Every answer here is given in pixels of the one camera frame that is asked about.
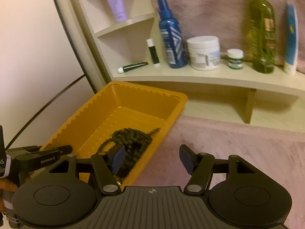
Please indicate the small green lip salve jar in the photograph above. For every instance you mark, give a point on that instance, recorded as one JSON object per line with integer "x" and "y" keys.
{"x": 235, "y": 58}

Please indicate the blue white tube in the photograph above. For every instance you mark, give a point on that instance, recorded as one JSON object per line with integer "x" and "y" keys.
{"x": 292, "y": 43}

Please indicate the pink towel backdrop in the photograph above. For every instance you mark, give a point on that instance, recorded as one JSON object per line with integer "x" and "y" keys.
{"x": 229, "y": 20}

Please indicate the green white lip balm stick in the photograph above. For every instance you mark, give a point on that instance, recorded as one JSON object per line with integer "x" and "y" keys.
{"x": 153, "y": 52}

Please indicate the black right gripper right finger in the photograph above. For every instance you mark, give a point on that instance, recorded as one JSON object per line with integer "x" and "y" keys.
{"x": 234, "y": 191}

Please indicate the blue spray bottle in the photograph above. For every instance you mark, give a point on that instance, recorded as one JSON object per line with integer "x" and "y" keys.
{"x": 171, "y": 36}

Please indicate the green olive oil bottle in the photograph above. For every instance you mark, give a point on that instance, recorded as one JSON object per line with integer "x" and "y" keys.
{"x": 261, "y": 35}

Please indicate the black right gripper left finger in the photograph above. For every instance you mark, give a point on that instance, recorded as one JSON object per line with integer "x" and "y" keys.
{"x": 66, "y": 194}

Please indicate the white cream jar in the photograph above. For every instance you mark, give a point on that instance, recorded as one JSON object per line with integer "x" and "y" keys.
{"x": 204, "y": 52}

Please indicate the pink fuzzy table cloth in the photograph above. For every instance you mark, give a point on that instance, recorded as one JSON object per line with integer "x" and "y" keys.
{"x": 279, "y": 154}

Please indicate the green tube lying down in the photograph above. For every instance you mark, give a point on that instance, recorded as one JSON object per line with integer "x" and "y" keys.
{"x": 128, "y": 68}

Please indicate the orange plastic tray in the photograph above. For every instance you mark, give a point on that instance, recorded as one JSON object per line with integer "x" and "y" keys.
{"x": 117, "y": 106}

